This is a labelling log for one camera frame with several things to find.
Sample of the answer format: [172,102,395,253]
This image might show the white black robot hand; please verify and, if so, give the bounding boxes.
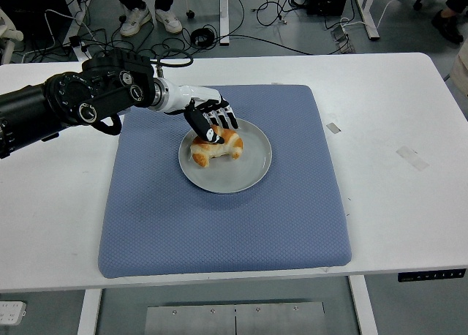
[166,80,241,145]

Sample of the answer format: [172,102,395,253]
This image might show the croissant bread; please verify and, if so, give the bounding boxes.
[189,126,245,169]

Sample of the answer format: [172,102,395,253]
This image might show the grey-white round plate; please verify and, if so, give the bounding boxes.
[178,116,273,195]

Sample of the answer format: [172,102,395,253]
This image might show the grey metal plate with screws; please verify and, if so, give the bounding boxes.
[145,301,327,335]

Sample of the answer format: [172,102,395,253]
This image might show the person's left white shoe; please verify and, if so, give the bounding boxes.
[154,8,184,34]

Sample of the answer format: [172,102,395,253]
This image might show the person's white shoe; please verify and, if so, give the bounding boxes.
[154,8,184,34]
[119,7,153,38]

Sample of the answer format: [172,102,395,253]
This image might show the narrow white desk leg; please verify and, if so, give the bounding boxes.
[219,0,231,45]

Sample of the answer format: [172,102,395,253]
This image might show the person's right white shoe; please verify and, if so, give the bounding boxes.
[119,7,153,38]

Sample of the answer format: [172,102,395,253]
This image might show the blue quilted mat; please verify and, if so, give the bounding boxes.
[97,84,353,279]

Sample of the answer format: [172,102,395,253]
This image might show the grey foot pedal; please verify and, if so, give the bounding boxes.
[330,23,356,55]

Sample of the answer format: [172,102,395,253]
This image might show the wide white desk leg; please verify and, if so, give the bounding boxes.
[352,0,382,41]

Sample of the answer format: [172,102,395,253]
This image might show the large translucent tape piece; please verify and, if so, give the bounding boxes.
[396,145,431,173]

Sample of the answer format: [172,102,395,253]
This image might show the white table leg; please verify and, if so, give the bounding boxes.
[348,275,380,335]
[77,288,104,335]

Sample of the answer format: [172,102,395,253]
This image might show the person's black shoe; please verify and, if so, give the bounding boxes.
[430,9,465,45]

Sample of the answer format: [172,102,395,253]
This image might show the person in beige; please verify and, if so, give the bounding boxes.
[448,41,468,97]

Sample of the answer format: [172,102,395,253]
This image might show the white power strip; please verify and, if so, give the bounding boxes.
[0,300,28,325]

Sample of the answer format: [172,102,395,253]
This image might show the black table control panel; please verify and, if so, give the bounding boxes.
[397,271,468,282]

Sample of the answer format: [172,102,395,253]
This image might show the coiled black cable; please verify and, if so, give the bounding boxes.
[191,26,217,48]

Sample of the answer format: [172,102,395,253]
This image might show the long black floor cable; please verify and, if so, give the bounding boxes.
[151,23,314,57]

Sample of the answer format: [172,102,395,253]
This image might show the white desk frame with foot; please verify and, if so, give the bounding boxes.
[59,0,92,62]

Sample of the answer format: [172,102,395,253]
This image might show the white floor cable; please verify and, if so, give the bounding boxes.
[339,0,407,27]

